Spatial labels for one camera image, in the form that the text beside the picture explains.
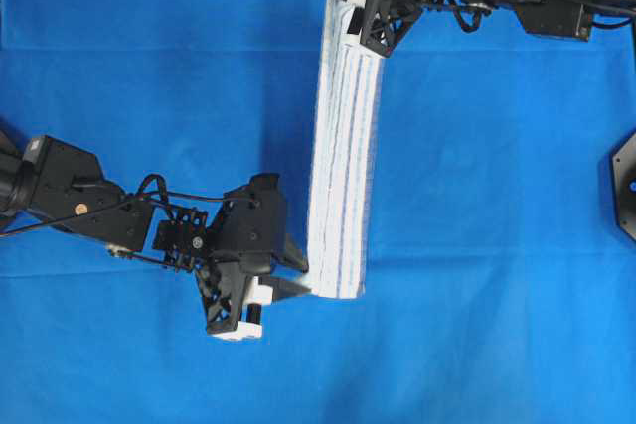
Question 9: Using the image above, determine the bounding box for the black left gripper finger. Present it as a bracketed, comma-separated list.
[280, 233, 309, 273]
[267, 276, 311, 304]

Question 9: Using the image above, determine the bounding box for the white blue striped towel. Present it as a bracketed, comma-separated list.
[304, 0, 384, 300]

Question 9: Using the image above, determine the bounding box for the blue table cloth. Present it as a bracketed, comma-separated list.
[1, 0, 635, 423]

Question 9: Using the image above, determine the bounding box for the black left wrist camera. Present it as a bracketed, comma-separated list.
[208, 173, 287, 259]

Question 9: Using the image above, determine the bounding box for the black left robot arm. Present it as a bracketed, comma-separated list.
[1, 135, 311, 341]

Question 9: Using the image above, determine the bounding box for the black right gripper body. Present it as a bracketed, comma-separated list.
[344, 0, 422, 57]

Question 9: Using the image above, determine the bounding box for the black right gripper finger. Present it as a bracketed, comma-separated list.
[347, 7, 365, 35]

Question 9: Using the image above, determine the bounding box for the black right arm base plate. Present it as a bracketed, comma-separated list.
[610, 132, 635, 241]

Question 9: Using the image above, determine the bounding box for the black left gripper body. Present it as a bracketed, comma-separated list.
[196, 262, 271, 342]

